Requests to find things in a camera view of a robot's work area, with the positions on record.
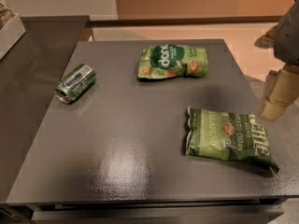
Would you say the green jalapeno chips bag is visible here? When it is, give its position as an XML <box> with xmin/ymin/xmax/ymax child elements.
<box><xmin>186</xmin><ymin>107</ymin><xmax>279</xmax><ymax>174</ymax></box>

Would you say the green soda can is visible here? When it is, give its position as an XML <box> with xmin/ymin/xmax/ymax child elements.
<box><xmin>54</xmin><ymin>63</ymin><xmax>96</xmax><ymax>104</ymax></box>

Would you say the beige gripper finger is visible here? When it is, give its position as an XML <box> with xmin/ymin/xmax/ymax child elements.
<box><xmin>259</xmin><ymin>63</ymin><xmax>299</xmax><ymax>120</ymax></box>
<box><xmin>254</xmin><ymin>25</ymin><xmax>278</xmax><ymax>49</ymax></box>

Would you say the green snack pouch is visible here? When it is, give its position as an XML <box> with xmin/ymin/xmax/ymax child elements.
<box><xmin>137</xmin><ymin>44</ymin><xmax>208</xmax><ymax>79</ymax></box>

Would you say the white box at left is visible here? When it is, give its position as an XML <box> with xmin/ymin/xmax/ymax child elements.
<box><xmin>0</xmin><ymin>14</ymin><xmax>26</xmax><ymax>60</ymax></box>

